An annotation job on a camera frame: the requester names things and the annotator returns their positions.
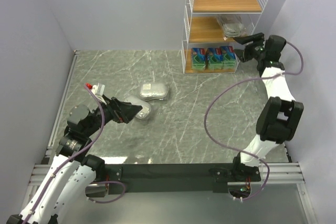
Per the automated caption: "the silver sponge pack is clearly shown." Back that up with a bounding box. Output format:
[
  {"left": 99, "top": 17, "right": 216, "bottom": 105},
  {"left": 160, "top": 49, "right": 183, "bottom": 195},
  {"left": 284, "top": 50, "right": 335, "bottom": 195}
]
[
  {"left": 125, "top": 95, "right": 152, "bottom": 120},
  {"left": 216, "top": 14, "right": 247, "bottom": 40},
  {"left": 139, "top": 82, "right": 169, "bottom": 101}
]

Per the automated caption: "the blue green sponge pack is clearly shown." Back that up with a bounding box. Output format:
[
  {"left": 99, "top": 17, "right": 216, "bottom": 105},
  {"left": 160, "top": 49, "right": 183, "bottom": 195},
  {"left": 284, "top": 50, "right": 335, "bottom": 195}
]
[
  {"left": 220, "top": 46, "right": 237, "bottom": 69},
  {"left": 206, "top": 47, "right": 223, "bottom": 70},
  {"left": 191, "top": 47, "right": 207, "bottom": 71}
]

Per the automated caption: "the silver sponge pack top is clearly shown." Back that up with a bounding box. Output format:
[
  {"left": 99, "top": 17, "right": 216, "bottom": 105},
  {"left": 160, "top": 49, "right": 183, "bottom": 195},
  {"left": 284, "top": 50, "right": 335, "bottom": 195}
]
[{"left": 139, "top": 82, "right": 169, "bottom": 101}]

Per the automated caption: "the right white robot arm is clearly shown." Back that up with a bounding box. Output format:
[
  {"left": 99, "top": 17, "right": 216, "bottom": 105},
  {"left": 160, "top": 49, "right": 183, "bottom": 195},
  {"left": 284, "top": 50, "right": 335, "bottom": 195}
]
[{"left": 232, "top": 33, "right": 304, "bottom": 180}]

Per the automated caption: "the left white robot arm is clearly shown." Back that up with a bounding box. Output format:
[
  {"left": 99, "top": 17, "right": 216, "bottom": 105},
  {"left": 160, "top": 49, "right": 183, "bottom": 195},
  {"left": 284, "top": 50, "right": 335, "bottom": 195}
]
[{"left": 7, "top": 98, "right": 142, "bottom": 223}]

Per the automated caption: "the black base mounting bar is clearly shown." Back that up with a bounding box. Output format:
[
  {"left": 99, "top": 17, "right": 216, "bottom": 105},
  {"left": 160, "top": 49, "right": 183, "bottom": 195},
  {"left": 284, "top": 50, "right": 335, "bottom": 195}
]
[{"left": 106, "top": 163, "right": 237, "bottom": 193}]

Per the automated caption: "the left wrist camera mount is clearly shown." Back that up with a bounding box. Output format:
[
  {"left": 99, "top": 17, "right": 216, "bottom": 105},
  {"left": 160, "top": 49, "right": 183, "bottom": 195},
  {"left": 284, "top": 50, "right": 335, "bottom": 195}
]
[{"left": 85, "top": 83, "right": 106, "bottom": 104}]

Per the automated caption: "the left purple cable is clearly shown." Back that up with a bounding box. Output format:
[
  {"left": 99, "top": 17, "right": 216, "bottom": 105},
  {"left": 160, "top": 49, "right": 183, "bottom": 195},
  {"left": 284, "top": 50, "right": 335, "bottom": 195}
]
[{"left": 15, "top": 84, "right": 127, "bottom": 224}]

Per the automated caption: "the purple cable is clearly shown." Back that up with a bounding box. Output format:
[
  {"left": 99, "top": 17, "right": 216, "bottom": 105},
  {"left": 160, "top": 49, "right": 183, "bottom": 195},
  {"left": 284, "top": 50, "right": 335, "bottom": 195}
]
[
  {"left": 203, "top": 40, "right": 306, "bottom": 204},
  {"left": 15, "top": 84, "right": 127, "bottom": 224}
]

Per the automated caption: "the white wire wooden shelf rack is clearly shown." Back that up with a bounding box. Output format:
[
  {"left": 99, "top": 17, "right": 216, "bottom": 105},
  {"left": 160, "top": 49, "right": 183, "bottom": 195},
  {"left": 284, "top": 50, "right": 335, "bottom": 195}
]
[{"left": 181, "top": 0, "right": 268, "bottom": 74}]

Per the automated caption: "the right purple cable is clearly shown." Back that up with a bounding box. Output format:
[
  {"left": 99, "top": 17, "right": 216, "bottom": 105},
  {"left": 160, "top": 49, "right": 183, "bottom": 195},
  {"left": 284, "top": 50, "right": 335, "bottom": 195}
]
[{"left": 203, "top": 40, "right": 306, "bottom": 204}]

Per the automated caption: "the aluminium rail frame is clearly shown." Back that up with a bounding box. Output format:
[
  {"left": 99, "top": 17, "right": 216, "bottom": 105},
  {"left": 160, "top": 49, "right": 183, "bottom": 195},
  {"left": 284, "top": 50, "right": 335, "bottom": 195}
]
[{"left": 28, "top": 49, "right": 307, "bottom": 185}]

